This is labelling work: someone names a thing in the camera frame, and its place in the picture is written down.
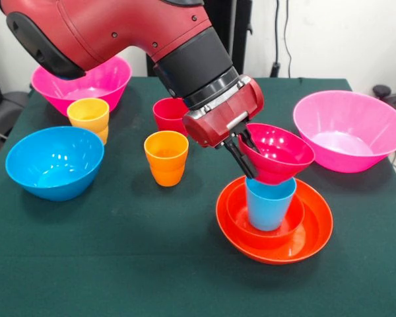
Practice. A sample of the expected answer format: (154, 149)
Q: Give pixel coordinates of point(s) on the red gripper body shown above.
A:
(221, 112)

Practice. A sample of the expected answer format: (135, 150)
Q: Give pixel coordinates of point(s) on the blue plastic bowl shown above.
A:
(52, 165)

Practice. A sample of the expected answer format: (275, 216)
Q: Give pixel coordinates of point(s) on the large pink plastic bowl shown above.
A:
(349, 132)
(102, 86)

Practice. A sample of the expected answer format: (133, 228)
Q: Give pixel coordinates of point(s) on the dark green tablecloth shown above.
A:
(85, 280)

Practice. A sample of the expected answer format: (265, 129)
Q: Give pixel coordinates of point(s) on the small orange plastic bowl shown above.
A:
(237, 214)

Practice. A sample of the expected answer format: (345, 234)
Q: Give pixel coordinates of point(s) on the orange plastic cup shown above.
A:
(166, 165)

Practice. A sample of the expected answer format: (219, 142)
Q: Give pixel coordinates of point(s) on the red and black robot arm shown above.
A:
(118, 26)

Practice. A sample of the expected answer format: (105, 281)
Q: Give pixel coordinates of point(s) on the yellow plastic cup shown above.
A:
(89, 115)

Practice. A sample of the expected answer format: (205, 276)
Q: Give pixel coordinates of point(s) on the red plastic cup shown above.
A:
(166, 115)

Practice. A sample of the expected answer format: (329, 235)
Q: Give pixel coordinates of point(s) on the large orange plastic bowl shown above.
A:
(318, 224)

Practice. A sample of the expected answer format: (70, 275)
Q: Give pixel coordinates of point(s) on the small red plastic bowl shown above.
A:
(283, 165)

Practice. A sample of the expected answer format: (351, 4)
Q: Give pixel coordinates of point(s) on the blue plastic cup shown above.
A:
(267, 208)

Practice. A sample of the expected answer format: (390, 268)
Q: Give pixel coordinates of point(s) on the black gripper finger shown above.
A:
(242, 158)
(251, 142)

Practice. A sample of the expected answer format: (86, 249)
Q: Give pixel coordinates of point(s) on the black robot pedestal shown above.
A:
(241, 33)

